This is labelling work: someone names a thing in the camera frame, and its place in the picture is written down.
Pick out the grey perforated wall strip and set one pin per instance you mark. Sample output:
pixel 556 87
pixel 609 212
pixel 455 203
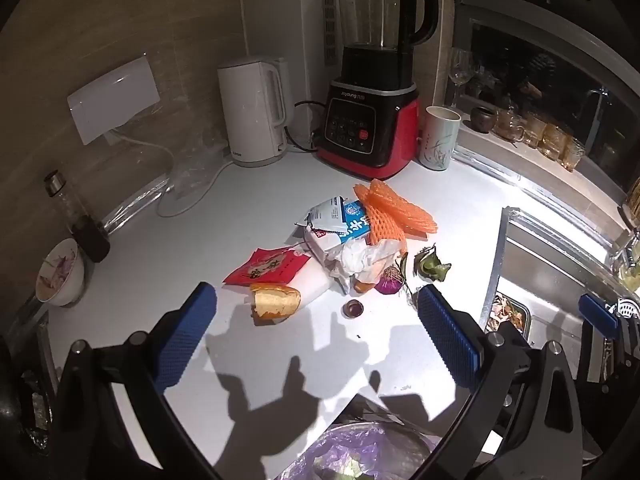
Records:
pixel 330 10

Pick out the amber glass cup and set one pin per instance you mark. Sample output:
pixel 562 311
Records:
pixel 554 142
pixel 573 156
pixel 535 131

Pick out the small brown bottle cap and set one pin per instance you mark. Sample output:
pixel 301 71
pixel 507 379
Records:
pixel 352 308

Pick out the orange peel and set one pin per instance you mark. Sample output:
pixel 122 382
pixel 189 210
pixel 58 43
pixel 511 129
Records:
pixel 364 286

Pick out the wilted green vegetable scrap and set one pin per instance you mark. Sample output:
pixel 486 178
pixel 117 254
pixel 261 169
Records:
pixel 432 267

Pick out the white electric kettle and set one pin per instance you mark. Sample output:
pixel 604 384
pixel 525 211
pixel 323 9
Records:
pixel 250 110

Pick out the green leaf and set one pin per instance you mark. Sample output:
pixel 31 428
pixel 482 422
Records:
pixel 404 265

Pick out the blue and white milk carton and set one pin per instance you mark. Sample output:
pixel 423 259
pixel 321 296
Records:
pixel 345 220

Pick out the red snack packet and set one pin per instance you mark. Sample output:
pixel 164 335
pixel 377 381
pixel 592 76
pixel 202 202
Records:
pixel 265 267

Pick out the small brown tea cup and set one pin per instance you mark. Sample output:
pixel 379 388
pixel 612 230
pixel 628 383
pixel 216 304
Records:
pixel 485 119

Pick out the grey window frame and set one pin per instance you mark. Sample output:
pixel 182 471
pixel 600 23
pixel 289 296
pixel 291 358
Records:
pixel 472 10

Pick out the white bowl with flower print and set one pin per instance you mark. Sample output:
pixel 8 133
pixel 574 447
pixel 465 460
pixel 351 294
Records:
pixel 57 272

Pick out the red and black blender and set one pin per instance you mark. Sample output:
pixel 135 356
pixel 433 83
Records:
pixel 360 125

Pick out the white tissue paper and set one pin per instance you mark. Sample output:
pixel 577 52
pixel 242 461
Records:
pixel 360 260

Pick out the stainless steel sink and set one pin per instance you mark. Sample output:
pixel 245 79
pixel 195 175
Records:
pixel 550 270

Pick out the wine glass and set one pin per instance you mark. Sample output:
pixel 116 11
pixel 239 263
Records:
pixel 459 70

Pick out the white cup with flower print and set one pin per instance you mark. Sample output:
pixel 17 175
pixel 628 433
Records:
pixel 437 140

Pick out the bread piece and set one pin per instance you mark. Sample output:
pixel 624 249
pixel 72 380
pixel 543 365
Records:
pixel 275 302

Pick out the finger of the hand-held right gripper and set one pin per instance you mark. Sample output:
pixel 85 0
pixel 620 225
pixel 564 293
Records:
pixel 631 330
pixel 597 310

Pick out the trash bin with purple bag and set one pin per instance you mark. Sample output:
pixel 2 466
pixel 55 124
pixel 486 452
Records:
pixel 350 452

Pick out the white wall socket cover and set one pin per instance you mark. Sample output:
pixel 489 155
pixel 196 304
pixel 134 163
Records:
pixel 112 100

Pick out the orange foam fruit net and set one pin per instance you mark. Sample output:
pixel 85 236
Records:
pixel 382 232
pixel 410 215

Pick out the sink strainer basket with scraps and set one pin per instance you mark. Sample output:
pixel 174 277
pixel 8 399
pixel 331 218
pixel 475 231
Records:
pixel 507 312

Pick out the glass bottle with dark sauce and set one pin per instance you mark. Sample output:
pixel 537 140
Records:
pixel 85 230

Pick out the white plastic packet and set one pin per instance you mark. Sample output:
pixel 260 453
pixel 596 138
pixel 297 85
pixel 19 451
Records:
pixel 315 280

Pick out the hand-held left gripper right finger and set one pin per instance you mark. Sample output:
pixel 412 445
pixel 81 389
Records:
pixel 447 335

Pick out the red onion piece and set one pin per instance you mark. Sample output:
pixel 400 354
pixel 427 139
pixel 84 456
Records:
pixel 387 285

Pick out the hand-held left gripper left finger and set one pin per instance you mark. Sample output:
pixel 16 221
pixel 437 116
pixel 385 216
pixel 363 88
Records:
pixel 185 335

